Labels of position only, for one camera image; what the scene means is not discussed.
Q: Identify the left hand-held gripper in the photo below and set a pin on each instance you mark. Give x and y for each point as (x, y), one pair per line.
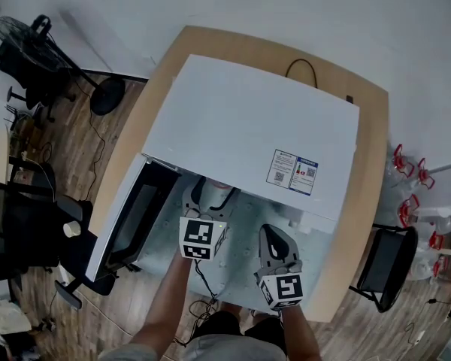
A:
(197, 235)

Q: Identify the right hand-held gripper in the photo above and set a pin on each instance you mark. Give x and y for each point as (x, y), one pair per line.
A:
(285, 288)

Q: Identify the white microwave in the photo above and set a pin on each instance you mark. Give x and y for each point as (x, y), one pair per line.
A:
(248, 119)

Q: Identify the person's right forearm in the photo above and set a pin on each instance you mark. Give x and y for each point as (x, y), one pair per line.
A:
(298, 333)

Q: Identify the person's left forearm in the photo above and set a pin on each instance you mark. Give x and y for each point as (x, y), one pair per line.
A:
(165, 307)

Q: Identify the pale grey dotted mat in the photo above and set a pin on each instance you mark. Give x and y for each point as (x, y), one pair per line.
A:
(240, 243)

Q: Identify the person's black shorts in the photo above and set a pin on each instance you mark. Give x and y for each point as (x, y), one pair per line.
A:
(218, 323)

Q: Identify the black folding chair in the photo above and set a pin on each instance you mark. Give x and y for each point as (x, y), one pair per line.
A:
(383, 261)

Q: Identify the person's grey shirt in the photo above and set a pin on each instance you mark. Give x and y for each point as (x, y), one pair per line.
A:
(229, 349)

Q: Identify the cluster of clear water jugs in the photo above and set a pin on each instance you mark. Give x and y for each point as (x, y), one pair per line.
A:
(407, 209)

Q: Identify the black standing fan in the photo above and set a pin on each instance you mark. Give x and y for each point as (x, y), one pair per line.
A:
(107, 96)

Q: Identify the large black office chair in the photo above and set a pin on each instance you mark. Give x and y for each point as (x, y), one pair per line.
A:
(22, 231)

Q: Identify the white bag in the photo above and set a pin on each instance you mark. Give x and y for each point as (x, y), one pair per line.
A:
(3, 314)

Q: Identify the black high-back office chair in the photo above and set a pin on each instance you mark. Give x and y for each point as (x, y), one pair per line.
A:
(15, 66)

